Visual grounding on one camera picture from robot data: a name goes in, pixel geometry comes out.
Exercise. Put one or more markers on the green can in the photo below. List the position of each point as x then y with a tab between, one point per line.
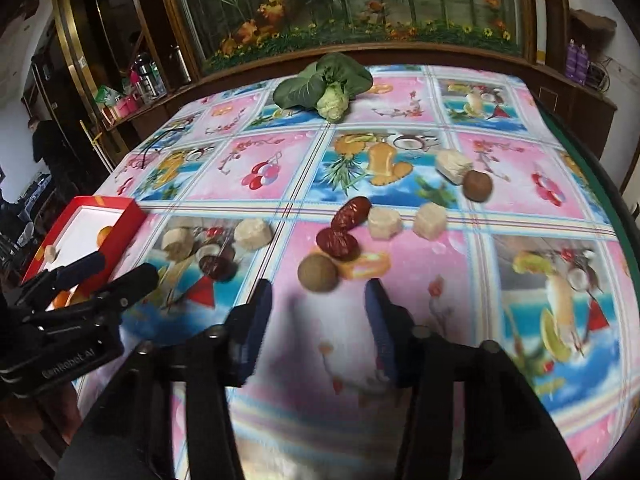
157	77

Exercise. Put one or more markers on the pale white rice cake block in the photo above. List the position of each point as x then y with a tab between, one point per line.
453	166

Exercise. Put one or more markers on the green bok choy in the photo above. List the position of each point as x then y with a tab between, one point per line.
320	80

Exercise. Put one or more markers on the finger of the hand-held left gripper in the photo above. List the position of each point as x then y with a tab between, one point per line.
142	276
82	265

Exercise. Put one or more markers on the black top thermos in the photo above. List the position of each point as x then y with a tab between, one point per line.
144	72

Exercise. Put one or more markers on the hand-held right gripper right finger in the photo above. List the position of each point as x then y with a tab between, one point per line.
380	325

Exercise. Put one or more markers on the dark shrivelled date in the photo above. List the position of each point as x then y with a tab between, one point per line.
217	266

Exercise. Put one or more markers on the hexagonal sesame rice cake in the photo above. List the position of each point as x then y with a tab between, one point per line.
384	223

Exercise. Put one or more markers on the printed plastic tablecloth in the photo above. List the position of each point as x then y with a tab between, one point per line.
300	160

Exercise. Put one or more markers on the grey electronic box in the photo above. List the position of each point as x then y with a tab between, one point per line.
597	76

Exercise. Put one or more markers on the orange mandarin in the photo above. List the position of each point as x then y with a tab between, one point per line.
105	235
62	301

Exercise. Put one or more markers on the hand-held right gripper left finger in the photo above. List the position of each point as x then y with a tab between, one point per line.
257	325

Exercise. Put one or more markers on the flower painted glass panel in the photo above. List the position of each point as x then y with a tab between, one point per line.
350	0

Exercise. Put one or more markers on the red date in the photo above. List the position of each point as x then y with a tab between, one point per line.
338	244
351	212

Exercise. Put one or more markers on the steel thermos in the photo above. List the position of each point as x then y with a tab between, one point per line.
176	62

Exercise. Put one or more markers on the purple bottle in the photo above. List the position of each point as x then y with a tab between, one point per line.
571	62
582	62

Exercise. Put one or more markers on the red white shallow box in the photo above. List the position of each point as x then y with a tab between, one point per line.
90	215

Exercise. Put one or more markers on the pink bottle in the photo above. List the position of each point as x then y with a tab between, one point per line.
134	84

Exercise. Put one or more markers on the yellow white broom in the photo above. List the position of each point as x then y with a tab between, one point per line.
99	150

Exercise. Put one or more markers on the green bag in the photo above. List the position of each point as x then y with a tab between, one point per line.
106	95

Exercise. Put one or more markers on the pink cup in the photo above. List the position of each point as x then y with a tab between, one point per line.
122	106

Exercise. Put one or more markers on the brown round fruit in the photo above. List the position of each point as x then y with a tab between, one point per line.
477	185
317	272

